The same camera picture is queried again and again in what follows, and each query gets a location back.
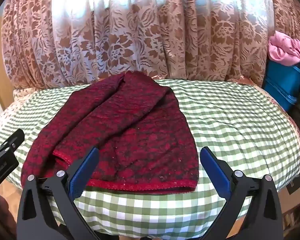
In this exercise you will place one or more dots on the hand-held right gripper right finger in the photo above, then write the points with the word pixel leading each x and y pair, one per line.
pixel 215 172

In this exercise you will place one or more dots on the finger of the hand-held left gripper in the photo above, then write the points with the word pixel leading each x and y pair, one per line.
pixel 11 143

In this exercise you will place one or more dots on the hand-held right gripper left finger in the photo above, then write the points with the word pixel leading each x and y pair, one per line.
pixel 86 170

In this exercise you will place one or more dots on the dark red patterned garment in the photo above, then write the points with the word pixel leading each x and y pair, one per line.
pixel 125 130

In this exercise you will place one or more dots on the green checked bed sheet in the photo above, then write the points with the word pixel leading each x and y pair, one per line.
pixel 235 130

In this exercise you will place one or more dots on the cardboard box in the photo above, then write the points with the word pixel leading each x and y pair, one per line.
pixel 296 200

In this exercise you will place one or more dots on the blue plastic bin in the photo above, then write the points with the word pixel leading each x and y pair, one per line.
pixel 280 85

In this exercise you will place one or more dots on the pink cloth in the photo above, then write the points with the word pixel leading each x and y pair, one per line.
pixel 285 50

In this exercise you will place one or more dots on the brown floral curtain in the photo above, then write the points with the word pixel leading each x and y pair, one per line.
pixel 145 35

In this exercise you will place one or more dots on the wooden door frame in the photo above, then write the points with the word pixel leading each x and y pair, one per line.
pixel 0 75

